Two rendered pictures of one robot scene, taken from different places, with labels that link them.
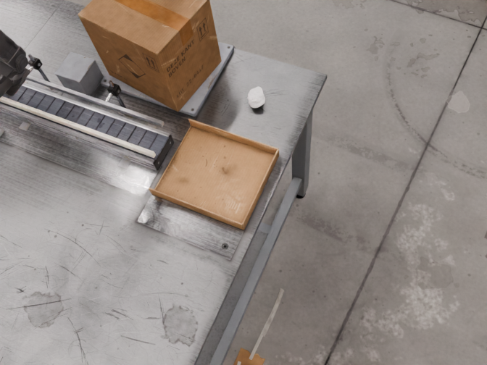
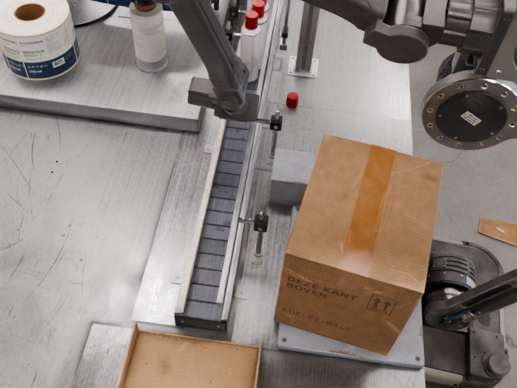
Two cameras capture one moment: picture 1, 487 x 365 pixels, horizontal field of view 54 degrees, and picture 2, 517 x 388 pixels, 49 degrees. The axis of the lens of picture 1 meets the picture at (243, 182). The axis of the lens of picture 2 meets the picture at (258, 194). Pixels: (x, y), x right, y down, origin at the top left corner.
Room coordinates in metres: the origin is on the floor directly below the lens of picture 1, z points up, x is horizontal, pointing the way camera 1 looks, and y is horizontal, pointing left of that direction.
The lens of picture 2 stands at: (0.61, -0.26, 1.95)
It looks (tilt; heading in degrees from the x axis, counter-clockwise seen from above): 52 degrees down; 59
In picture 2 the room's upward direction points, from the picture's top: 5 degrees clockwise
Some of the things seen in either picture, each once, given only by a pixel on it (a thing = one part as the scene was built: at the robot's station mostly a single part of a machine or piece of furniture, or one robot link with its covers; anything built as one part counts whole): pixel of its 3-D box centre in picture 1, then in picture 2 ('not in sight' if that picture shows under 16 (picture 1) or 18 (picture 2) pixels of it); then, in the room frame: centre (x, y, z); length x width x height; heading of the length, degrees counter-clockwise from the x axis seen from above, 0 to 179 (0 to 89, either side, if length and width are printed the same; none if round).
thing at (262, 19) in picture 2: not in sight; (256, 35); (1.24, 0.86, 0.98); 0.05 x 0.05 x 0.20
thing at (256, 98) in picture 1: (256, 96); not in sight; (0.93, -0.10, 0.85); 0.08 x 0.07 x 0.04; 137
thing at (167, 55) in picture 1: (154, 39); (355, 244); (1.12, 0.18, 0.99); 0.30 x 0.24 x 0.27; 45
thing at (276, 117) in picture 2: (38, 77); (266, 134); (1.13, 0.59, 0.91); 0.07 x 0.03 x 0.16; 146
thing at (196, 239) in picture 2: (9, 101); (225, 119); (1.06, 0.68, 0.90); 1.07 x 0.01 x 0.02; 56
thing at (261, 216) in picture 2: (115, 103); (250, 233); (0.96, 0.34, 0.91); 0.07 x 0.03 x 0.16; 146
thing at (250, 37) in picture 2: not in sight; (250, 47); (1.20, 0.83, 0.98); 0.05 x 0.05 x 0.20
